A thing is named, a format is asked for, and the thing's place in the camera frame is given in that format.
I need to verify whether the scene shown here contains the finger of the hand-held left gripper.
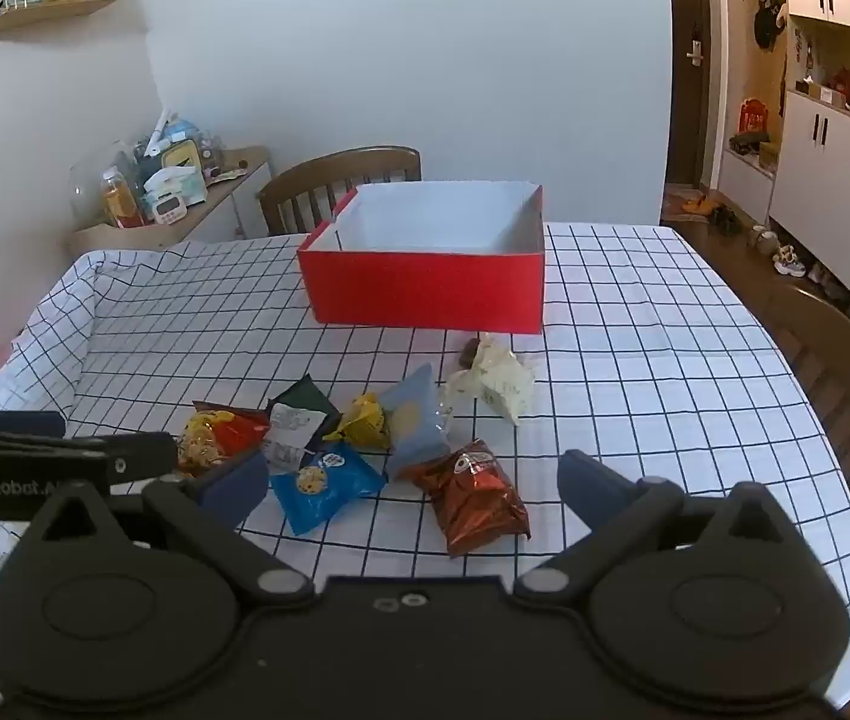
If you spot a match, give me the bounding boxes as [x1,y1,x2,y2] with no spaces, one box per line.
[0,405,67,439]
[0,427,180,485]

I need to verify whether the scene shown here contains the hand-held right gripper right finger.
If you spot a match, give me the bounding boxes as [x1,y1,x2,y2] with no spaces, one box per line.
[515,450,809,608]

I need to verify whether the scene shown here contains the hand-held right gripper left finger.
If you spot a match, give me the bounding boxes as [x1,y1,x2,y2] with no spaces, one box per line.
[16,450,317,608]

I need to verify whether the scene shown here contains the red yellow snack packet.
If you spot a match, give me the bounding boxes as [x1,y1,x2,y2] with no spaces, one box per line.
[177,401,273,478]

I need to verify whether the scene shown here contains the blue cookie packet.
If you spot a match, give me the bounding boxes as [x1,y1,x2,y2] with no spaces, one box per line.
[269,441,388,538]

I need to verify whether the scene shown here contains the orange-brown chip bag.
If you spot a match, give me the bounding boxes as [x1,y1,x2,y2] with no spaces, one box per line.
[402,439,532,558]

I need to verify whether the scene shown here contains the dark green white-label packet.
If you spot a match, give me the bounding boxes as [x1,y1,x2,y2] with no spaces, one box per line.
[266,373,343,478]

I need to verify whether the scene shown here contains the cream white snack packet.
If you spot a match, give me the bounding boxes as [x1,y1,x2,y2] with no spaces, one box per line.
[444,332,538,428]

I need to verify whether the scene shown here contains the light blue snack packet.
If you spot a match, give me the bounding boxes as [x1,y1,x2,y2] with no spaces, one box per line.
[378,364,457,480]

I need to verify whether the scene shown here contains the red cardboard box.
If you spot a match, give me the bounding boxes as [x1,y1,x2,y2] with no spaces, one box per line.
[297,181,546,335]

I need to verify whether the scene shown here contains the white checkered tablecloth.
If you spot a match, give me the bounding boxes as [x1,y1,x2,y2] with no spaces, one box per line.
[0,221,850,700]

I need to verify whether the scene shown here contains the orange drink bottle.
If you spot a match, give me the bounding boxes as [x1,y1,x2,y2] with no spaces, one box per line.
[98,169,148,230]

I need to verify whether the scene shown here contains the white kitchen timer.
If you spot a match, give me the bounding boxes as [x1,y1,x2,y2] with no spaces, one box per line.
[149,191,190,227]

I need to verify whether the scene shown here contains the white green tissue pack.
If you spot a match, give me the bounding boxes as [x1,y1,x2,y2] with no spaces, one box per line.
[141,165,208,208]

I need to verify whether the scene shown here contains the wooden side cabinet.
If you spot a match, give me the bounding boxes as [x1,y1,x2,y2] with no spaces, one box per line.
[68,146,273,253]

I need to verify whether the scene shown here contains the wooden round-back chair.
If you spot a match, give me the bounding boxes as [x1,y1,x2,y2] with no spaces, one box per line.
[725,276,850,720]

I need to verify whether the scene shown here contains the white sneakers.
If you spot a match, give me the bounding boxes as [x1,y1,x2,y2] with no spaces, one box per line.
[770,244,809,279]

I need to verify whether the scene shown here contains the yellow storage box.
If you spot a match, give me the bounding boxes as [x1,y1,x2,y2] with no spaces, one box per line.
[158,139,205,174]

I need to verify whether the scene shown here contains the wooden slat-back chair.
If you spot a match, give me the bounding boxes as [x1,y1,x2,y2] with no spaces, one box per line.
[256,146,423,238]

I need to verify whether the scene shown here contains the white low shoe bench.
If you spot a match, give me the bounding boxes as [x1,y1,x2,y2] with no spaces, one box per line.
[717,146,779,227]

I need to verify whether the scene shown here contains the red ornament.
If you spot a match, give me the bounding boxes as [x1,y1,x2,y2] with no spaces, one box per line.
[738,97,772,138]

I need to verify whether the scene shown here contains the dark entrance door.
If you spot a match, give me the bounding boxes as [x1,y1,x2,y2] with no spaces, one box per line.
[665,0,727,189]

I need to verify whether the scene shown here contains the black hanging bag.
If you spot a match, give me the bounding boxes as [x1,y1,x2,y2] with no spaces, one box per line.
[751,0,787,53]

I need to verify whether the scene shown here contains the wooden wall shelf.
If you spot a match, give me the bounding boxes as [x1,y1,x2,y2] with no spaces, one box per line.
[0,0,123,39]

